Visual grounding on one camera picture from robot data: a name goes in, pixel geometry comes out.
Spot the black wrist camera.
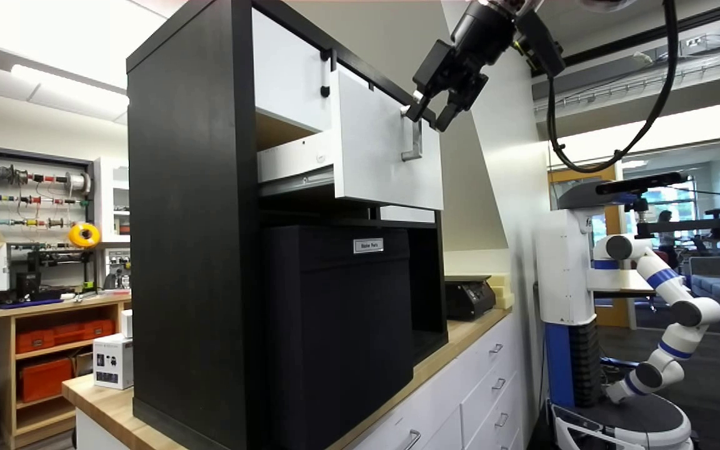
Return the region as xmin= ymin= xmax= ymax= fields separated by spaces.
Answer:
xmin=514 ymin=8 xmax=567 ymax=78

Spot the short orange storage bin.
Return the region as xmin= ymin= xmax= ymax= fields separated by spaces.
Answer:
xmin=16 ymin=355 xmax=78 ymax=406

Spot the yellow filament spool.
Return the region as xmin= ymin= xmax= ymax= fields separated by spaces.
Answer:
xmin=68 ymin=220 xmax=106 ymax=253

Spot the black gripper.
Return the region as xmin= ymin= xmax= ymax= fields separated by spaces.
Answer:
xmin=402 ymin=3 xmax=518 ymax=135

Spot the white drawer with silver handle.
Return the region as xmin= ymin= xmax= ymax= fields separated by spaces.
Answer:
xmin=254 ymin=63 xmax=444 ymax=213

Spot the white drawer with black handle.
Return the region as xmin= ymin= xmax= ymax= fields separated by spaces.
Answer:
xmin=249 ymin=8 xmax=336 ymax=135

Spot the grey tool pegboard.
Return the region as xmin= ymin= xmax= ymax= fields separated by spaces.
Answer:
xmin=0 ymin=146 xmax=99 ymax=233

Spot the white cabinet door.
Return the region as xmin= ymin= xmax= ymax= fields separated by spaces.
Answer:
xmin=378 ymin=202 xmax=438 ymax=227

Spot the black desktop device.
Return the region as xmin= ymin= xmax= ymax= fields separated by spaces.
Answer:
xmin=442 ymin=273 xmax=498 ymax=322

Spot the black and white cabinet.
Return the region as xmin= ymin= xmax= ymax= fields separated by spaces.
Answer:
xmin=124 ymin=0 xmax=449 ymax=450

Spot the black fabric storage bin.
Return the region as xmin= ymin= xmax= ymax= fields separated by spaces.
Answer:
xmin=259 ymin=222 xmax=418 ymax=450

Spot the white box with printed pictures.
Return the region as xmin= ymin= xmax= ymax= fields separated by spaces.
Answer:
xmin=91 ymin=330 xmax=134 ymax=392

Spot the white counter drawer unit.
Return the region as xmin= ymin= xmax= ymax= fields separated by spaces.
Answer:
xmin=69 ymin=307 xmax=529 ymax=450

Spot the wooden workbench with shelves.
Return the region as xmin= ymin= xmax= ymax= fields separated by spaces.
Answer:
xmin=0 ymin=291 xmax=134 ymax=450

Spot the black benchtop machine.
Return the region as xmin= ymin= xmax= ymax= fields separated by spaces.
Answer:
xmin=7 ymin=242 xmax=99 ymax=301

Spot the long orange storage bin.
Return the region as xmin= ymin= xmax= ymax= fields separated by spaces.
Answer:
xmin=16 ymin=315 xmax=121 ymax=358

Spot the white and blue mobile robot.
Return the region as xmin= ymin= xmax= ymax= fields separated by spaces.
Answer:
xmin=533 ymin=170 xmax=720 ymax=450

